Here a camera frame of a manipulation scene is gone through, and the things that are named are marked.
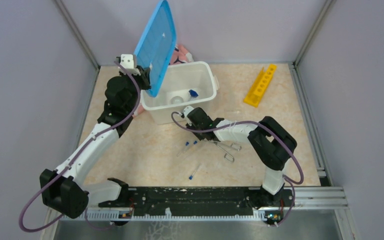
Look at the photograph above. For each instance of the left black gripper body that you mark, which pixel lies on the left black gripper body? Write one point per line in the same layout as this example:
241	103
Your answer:
141	80

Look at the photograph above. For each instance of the blue plastic bin lid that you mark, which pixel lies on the blue plastic bin lid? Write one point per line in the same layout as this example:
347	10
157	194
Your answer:
156	46

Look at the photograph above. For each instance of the white round ball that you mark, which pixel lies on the white round ball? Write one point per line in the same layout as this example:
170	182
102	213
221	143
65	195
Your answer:
177	100

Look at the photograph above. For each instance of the white plastic storage bin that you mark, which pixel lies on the white plastic storage bin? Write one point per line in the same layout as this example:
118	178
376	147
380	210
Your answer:
178	80

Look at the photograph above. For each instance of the blue clamp piece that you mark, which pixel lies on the blue clamp piece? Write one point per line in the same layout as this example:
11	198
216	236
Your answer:
193	95

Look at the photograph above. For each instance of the metal crucible tongs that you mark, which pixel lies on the metal crucible tongs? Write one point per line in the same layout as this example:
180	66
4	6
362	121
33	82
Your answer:
225	148

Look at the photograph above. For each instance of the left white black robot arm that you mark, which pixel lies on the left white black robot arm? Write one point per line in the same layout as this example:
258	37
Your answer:
63	188

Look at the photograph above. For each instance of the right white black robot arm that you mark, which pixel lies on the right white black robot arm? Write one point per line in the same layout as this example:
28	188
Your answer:
271	142

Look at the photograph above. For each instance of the pink patterned cloth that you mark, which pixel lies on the pink patterned cloth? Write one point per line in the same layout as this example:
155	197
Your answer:
180	55

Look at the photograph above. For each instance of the yellow test tube rack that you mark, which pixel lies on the yellow test tube rack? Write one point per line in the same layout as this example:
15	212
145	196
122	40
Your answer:
259	86

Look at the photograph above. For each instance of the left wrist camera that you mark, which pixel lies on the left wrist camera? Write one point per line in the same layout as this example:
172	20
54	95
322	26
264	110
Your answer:
128	62

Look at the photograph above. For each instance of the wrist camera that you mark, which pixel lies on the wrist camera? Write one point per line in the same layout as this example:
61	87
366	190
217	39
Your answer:
188	109
128	62

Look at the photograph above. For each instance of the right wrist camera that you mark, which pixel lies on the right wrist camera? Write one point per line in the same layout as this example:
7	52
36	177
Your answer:
188	109

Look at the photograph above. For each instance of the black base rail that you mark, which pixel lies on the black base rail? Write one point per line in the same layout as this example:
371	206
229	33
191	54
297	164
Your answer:
198	201

